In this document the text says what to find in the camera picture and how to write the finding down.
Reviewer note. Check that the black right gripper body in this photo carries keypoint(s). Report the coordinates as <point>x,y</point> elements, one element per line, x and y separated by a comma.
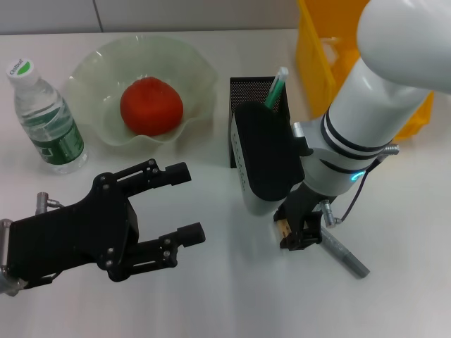
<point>301,204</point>

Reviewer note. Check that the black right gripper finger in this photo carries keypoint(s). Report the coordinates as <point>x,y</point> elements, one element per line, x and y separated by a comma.
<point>294,236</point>
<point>310,236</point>

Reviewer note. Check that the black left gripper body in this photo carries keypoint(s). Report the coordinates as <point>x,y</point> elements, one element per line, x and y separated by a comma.
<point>70,239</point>

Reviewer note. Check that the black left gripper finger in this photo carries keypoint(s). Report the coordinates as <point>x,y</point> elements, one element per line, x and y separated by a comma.
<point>192,234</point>
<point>178,174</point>

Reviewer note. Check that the tan eraser block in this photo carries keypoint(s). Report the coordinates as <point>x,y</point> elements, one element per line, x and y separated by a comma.
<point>283,230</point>

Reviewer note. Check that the grey marker pen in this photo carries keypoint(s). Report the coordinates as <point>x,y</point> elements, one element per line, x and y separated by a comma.
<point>343,255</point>

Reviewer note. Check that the red tomato-shaped toy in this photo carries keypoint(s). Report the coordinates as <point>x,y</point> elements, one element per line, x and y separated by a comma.
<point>151,105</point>

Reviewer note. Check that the clear green-label water bottle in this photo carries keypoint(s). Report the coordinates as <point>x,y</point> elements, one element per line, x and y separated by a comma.
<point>46,123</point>

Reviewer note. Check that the green utility knife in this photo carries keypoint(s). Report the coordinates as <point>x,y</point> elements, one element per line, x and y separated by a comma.
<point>276,88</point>

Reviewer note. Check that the black mesh pen holder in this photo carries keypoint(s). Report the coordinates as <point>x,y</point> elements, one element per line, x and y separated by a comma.
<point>246,91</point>

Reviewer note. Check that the pale green glass fruit plate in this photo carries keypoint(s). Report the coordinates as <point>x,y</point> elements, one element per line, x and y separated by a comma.
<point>95,70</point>

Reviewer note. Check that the yellow plastic bin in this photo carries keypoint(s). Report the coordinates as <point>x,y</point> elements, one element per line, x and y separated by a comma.
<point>313,70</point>

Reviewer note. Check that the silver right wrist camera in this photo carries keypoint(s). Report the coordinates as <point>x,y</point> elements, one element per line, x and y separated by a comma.
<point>267,158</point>

